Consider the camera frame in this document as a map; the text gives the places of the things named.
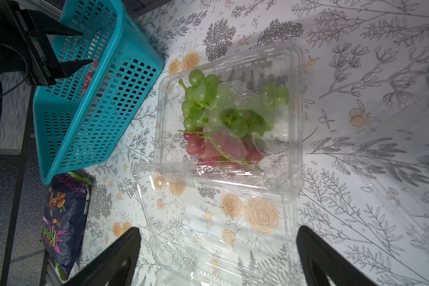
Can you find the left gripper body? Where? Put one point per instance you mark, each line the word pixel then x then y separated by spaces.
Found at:
pixel 25 47

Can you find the floral tablecloth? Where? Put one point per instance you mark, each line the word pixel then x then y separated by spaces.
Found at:
pixel 364 133

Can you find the purple snack bag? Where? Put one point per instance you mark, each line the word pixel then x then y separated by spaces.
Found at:
pixel 64 220

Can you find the red grape bunch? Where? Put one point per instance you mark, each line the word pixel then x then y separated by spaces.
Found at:
pixel 221 149
pixel 88 78

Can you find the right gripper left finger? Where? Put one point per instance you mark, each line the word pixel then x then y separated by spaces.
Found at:
pixel 115 266

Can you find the green grape bunch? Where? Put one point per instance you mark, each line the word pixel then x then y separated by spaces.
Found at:
pixel 210 106

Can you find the clear clamshell container front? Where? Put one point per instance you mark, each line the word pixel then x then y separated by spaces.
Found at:
pixel 280 63

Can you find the teal plastic basket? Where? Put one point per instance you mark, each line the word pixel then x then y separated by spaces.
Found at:
pixel 73 132

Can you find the clear clamshell container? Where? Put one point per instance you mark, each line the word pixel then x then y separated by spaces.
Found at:
pixel 280 63
pixel 208 227

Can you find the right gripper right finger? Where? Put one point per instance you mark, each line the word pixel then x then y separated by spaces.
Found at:
pixel 322 264

